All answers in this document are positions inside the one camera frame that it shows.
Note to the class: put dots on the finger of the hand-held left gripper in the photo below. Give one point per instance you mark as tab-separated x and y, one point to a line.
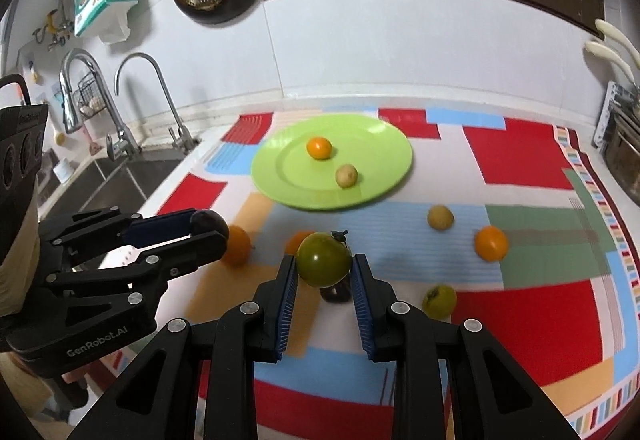
160	225
195	250

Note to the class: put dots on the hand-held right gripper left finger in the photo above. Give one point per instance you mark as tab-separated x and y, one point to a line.
285	310

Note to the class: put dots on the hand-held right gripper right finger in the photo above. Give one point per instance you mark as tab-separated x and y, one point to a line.
361	310

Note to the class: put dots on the dark purple plum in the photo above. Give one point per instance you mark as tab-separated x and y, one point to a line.
336	296
207	221

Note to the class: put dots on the orange tangerine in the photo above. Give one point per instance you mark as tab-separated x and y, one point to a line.
294	244
239	245
491	244
318	148

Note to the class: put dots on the large green tomato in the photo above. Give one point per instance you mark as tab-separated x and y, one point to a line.
322	262

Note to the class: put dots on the small green tomato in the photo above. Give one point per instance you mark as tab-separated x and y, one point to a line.
439	302

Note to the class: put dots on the tan round longan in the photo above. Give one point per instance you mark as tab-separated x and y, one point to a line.
440	218
346	176

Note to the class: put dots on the green plate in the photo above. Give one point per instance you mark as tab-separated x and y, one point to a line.
290	170

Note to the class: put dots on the steel kitchen sink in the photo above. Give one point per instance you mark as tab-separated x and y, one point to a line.
110	180

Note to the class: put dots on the thin gooseneck faucet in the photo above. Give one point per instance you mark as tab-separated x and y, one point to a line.
182	136

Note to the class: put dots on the large chrome faucet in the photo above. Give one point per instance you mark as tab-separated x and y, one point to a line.
68	95

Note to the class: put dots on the colourful patchwork table cloth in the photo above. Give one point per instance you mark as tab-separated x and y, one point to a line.
525	320

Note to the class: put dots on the steel cooking pot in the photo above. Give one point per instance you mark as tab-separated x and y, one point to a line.
625	155

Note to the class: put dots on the white dish rack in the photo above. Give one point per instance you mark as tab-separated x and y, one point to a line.
607	115

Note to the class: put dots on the yellow wall taps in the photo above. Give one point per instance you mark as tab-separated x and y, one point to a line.
52	22

